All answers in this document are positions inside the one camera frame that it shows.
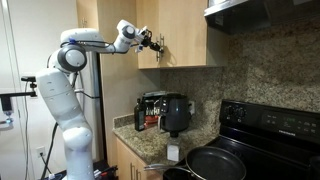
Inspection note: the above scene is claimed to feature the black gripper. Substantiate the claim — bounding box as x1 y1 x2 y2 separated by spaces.
142 28 165 55

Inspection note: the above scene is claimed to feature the metal handle of wide door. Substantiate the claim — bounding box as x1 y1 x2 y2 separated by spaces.
159 32 166 65

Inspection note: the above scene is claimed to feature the light wood wide cabinet door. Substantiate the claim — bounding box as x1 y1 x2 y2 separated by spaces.
158 0 209 68

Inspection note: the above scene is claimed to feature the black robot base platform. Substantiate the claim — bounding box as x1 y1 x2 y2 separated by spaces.
43 159 119 180

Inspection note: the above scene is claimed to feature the light wood narrow cabinet door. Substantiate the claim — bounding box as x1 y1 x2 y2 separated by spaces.
135 0 162 70

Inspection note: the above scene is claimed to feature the small wood cabinet door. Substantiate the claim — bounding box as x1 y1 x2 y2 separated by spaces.
75 0 100 32

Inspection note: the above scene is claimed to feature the light wood base cabinet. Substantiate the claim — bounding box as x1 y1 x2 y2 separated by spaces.
115 137 164 180

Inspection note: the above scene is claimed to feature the black coffee maker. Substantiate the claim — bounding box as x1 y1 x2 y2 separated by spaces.
157 92 193 138

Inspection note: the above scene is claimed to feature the red black food bag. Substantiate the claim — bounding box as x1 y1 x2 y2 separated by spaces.
142 91 168 129

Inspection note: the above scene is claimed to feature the white backsplash outlet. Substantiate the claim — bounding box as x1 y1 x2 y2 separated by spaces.
189 99 197 116

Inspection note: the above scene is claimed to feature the steel range hood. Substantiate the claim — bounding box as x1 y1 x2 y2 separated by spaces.
203 0 320 36

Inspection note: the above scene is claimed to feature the small black pot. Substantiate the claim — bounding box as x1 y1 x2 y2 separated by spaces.
162 165 195 180

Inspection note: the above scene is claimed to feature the black nonstick frying pan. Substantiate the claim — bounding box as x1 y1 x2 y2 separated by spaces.
143 145 248 180

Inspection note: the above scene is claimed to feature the black electric stove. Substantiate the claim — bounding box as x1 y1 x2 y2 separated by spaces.
173 98 320 180

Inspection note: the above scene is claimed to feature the metal handle of narrow door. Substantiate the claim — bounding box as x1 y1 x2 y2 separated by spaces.
155 37 161 63

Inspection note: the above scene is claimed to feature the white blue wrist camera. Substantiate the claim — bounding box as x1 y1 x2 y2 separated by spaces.
134 43 145 54

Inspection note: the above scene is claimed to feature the black exterior camera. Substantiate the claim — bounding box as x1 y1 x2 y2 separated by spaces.
20 75 38 90

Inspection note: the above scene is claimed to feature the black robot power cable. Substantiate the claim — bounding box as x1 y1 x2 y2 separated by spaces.
39 122 59 180

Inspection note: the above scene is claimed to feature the white wall outlet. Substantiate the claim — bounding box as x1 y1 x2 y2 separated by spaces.
35 145 47 158

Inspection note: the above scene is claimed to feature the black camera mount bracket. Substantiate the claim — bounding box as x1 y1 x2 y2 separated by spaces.
0 89 38 126

